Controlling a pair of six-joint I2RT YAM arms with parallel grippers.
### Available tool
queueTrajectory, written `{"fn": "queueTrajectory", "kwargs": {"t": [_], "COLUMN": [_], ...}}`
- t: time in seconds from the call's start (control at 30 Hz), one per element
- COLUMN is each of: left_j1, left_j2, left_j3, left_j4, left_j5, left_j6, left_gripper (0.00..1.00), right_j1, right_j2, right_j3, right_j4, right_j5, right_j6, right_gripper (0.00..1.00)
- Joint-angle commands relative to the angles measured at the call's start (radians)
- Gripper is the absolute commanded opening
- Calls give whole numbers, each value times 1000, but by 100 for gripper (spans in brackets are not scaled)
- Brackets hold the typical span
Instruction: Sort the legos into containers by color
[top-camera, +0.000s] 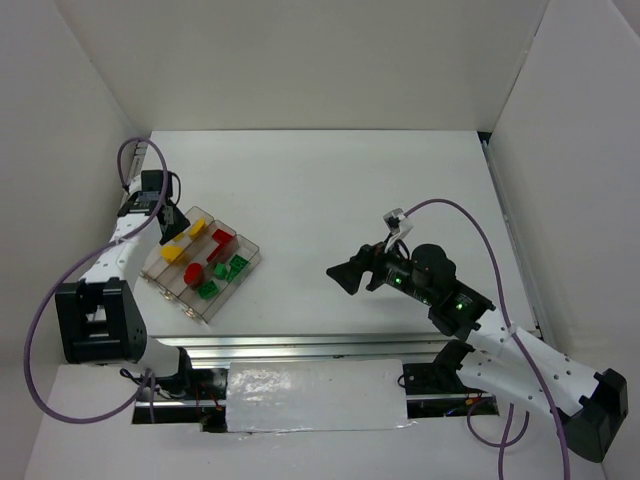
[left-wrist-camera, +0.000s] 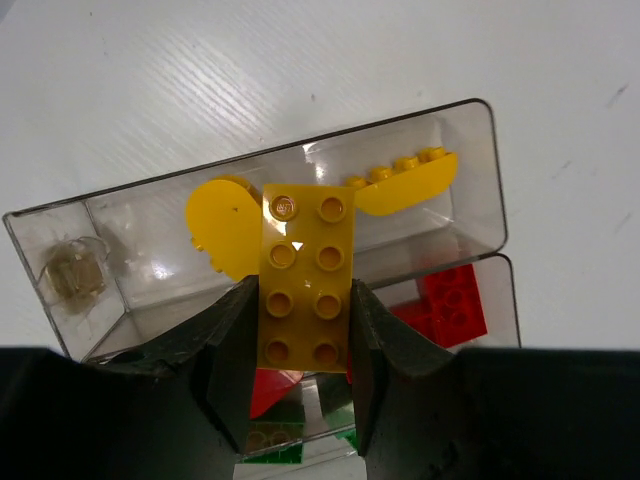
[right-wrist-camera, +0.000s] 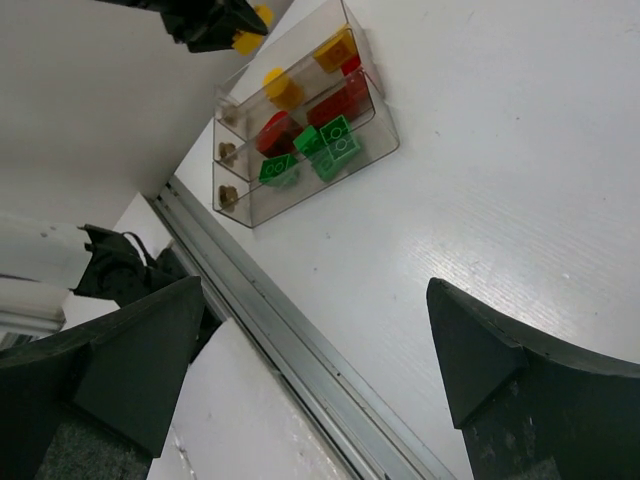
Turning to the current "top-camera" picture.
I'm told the yellow black striped lego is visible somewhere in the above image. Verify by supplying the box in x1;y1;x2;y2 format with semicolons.
188;218;208;240

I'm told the red rectangular lego brick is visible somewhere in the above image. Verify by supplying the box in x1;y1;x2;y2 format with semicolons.
206;243;227;263

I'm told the red curved lego brick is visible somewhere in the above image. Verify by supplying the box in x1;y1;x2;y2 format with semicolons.
183;262;203;289

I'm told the green square lego brick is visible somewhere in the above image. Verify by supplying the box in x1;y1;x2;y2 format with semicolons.
213;263;228;280

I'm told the yellow oval lego brick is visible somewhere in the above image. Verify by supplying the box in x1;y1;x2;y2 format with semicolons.
160;244;188;265

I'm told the red oval lego brick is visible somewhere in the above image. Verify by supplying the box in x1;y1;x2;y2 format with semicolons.
212;229;236;246

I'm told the green sloped lego brick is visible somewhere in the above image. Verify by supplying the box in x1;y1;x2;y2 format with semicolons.
226;254;249;283

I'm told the green curved lego brick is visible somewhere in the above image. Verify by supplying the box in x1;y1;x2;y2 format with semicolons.
197;281;219;300

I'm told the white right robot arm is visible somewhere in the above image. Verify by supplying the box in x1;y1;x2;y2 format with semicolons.
326;244;628;463

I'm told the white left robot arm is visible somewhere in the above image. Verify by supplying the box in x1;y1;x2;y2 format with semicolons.
54;170;193;397

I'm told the clear bin far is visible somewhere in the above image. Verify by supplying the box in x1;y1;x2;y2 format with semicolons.
140;206;214;296

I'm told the clear bin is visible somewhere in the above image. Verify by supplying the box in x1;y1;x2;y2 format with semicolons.
149;217;240;315
176;235;262;323
140;206;214;296

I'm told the clear bin middle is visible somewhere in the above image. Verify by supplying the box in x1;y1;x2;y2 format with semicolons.
149;217;240;315

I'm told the clear bin near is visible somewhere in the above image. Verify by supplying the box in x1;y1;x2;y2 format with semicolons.
176;235;262;323

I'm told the white taped cover plate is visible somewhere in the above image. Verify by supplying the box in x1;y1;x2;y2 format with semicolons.
226;359;409;433

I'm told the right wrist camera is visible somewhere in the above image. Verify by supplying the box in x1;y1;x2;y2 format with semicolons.
383;208;413;250

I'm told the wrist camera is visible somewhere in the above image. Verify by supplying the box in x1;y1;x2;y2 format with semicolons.
127;142;148;185
383;208;413;250

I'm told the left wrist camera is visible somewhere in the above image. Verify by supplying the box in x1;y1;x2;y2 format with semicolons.
127;142;148;185

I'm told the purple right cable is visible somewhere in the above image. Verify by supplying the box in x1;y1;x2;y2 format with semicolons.
404;198;571;480

